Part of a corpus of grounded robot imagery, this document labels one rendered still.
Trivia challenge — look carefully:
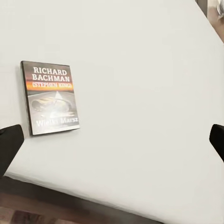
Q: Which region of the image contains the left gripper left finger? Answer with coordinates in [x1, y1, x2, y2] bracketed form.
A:
[0, 124, 24, 180]

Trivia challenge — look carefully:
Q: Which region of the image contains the hardback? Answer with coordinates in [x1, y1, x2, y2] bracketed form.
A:
[20, 61, 80, 136]

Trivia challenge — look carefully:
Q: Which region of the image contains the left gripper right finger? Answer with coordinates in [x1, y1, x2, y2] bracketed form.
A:
[209, 124, 224, 161]

